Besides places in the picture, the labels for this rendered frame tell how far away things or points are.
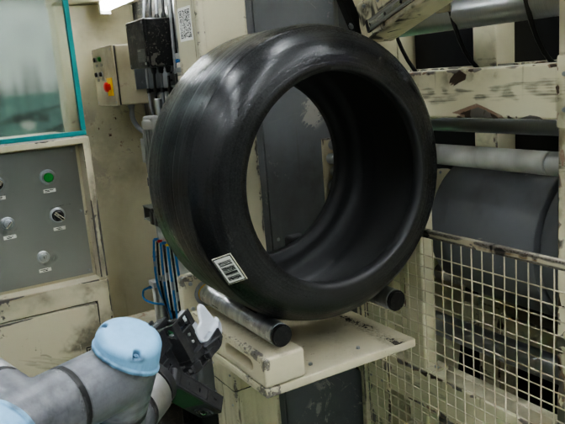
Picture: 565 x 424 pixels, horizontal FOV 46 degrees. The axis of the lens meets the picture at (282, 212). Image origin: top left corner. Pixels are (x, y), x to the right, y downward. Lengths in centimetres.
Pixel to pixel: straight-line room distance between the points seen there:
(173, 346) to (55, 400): 29
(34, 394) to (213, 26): 103
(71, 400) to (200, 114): 60
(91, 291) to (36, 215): 24
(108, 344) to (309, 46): 68
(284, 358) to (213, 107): 49
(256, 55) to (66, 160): 74
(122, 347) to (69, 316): 106
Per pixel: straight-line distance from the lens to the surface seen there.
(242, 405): 173
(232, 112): 113
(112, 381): 74
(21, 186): 176
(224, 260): 116
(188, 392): 95
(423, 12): 158
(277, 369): 128
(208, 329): 103
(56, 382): 72
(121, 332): 76
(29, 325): 178
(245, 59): 118
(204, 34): 153
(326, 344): 146
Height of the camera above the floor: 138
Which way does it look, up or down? 12 degrees down
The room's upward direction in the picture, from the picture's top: 5 degrees counter-clockwise
